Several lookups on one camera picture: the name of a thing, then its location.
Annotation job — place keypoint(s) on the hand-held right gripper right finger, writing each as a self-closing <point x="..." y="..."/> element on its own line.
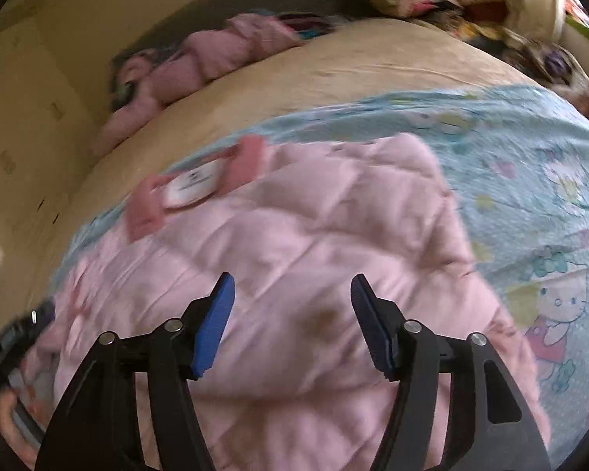
<point x="373" y="328"/>

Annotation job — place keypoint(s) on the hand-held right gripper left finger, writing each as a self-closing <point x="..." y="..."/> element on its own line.
<point x="213" y="328"/>

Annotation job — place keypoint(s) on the pink quilted blanket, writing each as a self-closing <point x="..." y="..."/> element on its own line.
<point x="299" y="235"/>

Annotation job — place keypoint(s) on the pink crumpled clothes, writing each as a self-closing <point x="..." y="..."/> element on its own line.
<point x="176" y="73"/>

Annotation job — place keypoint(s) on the light blue printed blanket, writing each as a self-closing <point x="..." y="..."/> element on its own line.
<point x="520" y="167"/>

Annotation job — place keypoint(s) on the cream wardrobe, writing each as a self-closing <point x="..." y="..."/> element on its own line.
<point x="19" y="108"/>

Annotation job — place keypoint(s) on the beige bed sheet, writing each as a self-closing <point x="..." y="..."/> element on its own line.
<point x="348" y="68"/>

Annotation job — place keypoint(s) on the striped colourful cloth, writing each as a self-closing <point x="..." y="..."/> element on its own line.
<point x="307" y="27"/>

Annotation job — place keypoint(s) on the plastic bag with purple item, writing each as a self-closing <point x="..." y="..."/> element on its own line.
<point x="554" y="64"/>

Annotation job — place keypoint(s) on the grey headboard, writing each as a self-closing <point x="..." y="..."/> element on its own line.
<point x="275" y="5"/>

